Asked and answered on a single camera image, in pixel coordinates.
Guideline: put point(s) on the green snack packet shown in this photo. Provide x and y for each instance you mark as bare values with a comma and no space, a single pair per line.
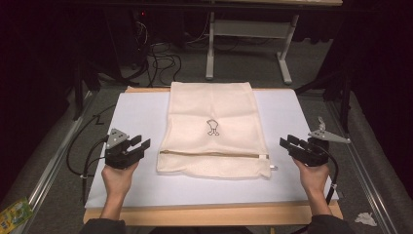
14,216

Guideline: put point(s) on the person's right hand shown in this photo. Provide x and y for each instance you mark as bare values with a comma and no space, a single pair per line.
311,178

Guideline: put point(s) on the black metal stand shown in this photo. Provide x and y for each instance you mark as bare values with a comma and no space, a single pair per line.
346,97
78,91

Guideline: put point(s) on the small white paper scrap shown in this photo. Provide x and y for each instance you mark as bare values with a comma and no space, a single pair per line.
321,123

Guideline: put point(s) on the white metal desk frame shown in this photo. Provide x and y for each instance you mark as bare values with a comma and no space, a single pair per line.
250,28

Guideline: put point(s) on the metal floor rail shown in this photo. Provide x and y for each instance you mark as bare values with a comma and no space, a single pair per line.
363,175
48,172

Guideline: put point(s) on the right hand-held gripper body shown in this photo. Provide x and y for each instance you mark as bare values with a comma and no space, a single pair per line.
315,154

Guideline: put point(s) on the crumpled white tissue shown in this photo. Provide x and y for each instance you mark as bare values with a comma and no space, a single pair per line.
365,219

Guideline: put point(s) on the white foam board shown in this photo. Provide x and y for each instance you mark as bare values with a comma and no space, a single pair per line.
142,113

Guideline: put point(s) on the cream mesh laundry bag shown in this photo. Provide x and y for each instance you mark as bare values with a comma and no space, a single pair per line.
212,104

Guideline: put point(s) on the person's left hand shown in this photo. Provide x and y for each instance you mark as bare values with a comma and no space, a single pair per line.
118,182

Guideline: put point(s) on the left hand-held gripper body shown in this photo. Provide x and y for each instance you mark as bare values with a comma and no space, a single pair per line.
120,159

